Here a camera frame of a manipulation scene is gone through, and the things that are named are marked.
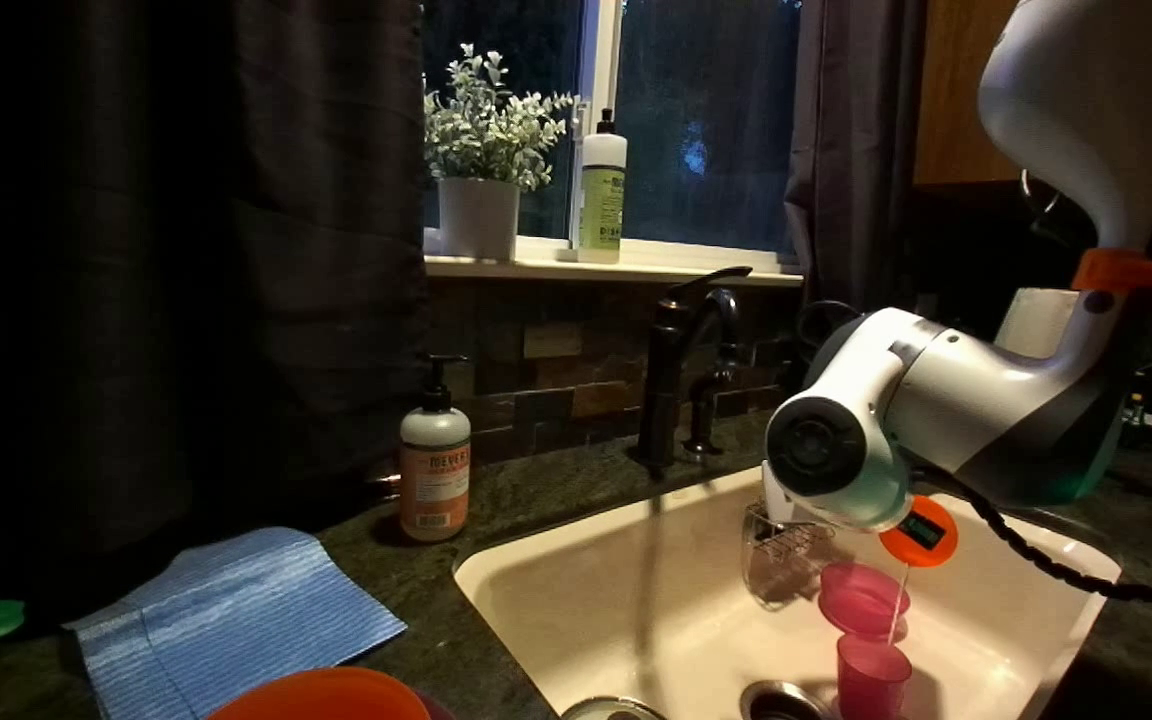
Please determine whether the dark bronze faucet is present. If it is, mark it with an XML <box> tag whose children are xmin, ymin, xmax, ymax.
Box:
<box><xmin>634</xmin><ymin>264</ymin><xmax>752</xmax><ymax>476</ymax></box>

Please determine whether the black sink drain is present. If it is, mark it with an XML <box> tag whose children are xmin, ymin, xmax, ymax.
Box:
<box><xmin>740</xmin><ymin>682</ymin><xmax>824</xmax><ymax>720</ymax></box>

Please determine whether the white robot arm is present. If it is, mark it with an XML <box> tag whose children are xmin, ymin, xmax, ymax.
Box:
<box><xmin>764</xmin><ymin>0</ymin><xmax>1152</xmax><ymax>533</ymax></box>

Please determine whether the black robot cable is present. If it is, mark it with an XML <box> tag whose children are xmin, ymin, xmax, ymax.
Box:
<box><xmin>920</xmin><ymin>465</ymin><xmax>1152</xmax><ymax>603</ymax></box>

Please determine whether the orange bowl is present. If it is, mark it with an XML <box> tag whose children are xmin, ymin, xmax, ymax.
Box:
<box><xmin>212</xmin><ymin>668</ymin><xmax>433</xmax><ymax>720</ymax></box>

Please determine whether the orange plastic cup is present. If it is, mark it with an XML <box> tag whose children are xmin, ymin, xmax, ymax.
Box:
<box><xmin>882</xmin><ymin>498</ymin><xmax>961</xmax><ymax>568</ymax></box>

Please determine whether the white kitchen sink basin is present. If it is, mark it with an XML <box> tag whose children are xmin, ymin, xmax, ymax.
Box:
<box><xmin>458</xmin><ymin>473</ymin><xmax>1099</xmax><ymax>720</ymax></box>

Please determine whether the large pink cup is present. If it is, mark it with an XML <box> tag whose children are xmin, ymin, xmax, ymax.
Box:
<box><xmin>821</xmin><ymin>563</ymin><xmax>912</xmax><ymax>646</ymax></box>

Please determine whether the small pink cup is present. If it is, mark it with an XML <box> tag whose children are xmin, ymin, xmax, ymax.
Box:
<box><xmin>836</xmin><ymin>637</ymin><xmax>912</xmax><ymax>720</ymax></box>

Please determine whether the white potted plant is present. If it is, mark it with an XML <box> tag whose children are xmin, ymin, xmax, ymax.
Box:
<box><xmin>424</xmin><ymin>43</ymin><xmax>582</xmax><ymax>264</ymax></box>

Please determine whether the orange label soap dispenser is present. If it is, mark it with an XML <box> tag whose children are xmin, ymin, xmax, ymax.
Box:
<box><xmin>402</xmin><ymin>355</ymin><xmax>474</xmax><ymax>543</ymax></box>

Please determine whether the dark curtain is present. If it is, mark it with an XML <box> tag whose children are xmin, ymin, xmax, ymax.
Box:
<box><xmin>0</xmin><ymin>0</ymin><xmax>421</xmax><ymax>563</ymax></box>

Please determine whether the blue dish cloth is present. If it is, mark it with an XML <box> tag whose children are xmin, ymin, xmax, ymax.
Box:
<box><xmin>74</xmin><ymin>527</ymin><xmax>403</xmax><ymax>720</ymax></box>

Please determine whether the green dish soap bottle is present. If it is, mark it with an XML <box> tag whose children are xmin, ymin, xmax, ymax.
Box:
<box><xmin>574</xmin><ymin>108</ymin><xmax>630</xmax><ymax>264</ymax></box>

